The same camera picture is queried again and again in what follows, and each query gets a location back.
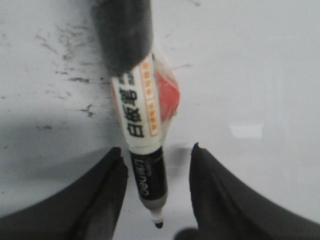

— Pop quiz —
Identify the red magnet taped to marker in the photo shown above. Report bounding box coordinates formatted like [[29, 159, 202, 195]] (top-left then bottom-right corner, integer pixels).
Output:
[[152, 53, 181, 126]]

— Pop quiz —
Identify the white whiteboard with metal frame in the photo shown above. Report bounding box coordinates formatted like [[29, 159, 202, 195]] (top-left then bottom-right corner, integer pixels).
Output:
[[0, 0, 320, 240]]

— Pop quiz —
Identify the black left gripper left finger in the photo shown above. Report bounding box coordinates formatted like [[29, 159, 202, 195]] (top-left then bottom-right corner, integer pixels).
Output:
[[0, 147, 128, 240]]

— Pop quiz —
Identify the black and white whiteboard marker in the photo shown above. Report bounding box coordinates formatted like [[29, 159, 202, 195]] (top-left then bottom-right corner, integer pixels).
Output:
[[92, 0, 168, 229]]

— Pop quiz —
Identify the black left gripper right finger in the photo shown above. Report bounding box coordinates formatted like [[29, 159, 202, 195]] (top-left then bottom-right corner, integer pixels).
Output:
[[189, 144, 320, 240]]

